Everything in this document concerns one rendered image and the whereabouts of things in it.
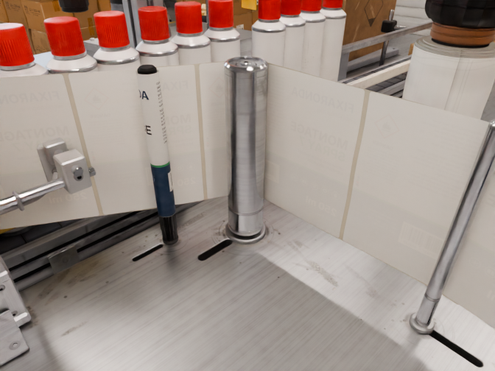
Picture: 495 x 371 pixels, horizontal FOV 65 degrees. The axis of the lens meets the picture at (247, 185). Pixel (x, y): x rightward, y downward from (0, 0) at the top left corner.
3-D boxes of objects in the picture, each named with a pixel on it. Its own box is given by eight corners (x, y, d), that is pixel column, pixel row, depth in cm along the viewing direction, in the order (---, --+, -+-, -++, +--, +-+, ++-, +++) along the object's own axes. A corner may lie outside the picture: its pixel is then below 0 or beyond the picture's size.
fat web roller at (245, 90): (244, 251, 41) (244, 73, 30) (216, 230, 43) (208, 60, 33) (274, 232, 43) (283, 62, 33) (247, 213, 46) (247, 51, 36)
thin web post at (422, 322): (426, 338, 32) (514, 132, 22) (404, 324, 33) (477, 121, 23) (437, 325, 33) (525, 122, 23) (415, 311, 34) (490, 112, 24)
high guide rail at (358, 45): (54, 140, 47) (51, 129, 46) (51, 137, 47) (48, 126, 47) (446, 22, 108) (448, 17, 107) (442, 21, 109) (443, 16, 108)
